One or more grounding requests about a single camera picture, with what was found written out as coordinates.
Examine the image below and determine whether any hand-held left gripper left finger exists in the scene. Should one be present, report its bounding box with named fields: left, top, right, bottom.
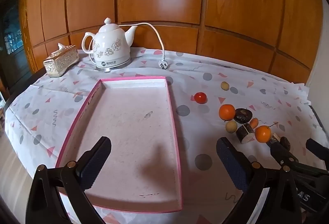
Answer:
left=26, top=136, right=112, bottom=224

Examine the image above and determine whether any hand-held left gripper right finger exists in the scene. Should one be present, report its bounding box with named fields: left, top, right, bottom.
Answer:
left=216, top=137, right=302, bottom=224

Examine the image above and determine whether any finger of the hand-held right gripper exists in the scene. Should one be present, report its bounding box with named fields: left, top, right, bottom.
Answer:
left=306, top=138, right=329, bottom=163
left=267, top=140, right=299, bottom=166

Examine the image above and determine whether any orange with stem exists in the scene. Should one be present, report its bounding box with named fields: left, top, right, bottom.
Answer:
left=255, top=122, right=279, bottom=143

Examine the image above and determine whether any dark sugarcane piece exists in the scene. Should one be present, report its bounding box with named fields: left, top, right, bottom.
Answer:
left=236, top=123, right=255, bottom=143

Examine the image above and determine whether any orange without stem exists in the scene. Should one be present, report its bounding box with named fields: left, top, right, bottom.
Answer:
left=219, top=104, right=236, bottom=121

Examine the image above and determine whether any pink shallow tray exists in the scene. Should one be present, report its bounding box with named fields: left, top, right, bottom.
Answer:
left=55, top=76, right=183, bottom=214

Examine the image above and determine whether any red tomato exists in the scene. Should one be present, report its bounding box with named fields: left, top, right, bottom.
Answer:
left=194, top=92, right=207, bottom=104

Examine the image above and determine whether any dark brown round fruit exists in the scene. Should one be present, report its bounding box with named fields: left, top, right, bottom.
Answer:
left=234, top=108, right=253, bottom=123

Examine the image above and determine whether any patterned white tablecloth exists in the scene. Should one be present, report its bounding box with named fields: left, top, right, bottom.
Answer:
left=5, top=46, right=322, bottom=224

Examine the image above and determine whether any silver kettle base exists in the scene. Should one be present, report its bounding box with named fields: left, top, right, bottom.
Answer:
left=96, top=57, right=132, bottom=72

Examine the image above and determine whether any silver ornate tissue box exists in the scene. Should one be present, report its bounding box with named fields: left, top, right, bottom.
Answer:
left=43, top=44, right=80, bottom=78

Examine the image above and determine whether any white floral ceramic kettle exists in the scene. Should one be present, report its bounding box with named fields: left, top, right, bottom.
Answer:
left=82, top=17, right=137, bottom=65

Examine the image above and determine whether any dark glass door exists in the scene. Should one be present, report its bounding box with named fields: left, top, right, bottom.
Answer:
left=0, top=0, right=32, bottom=91

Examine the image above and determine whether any white power cord with plug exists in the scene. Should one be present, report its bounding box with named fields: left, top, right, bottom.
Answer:
left=119, top=22, right=170, bottom=70

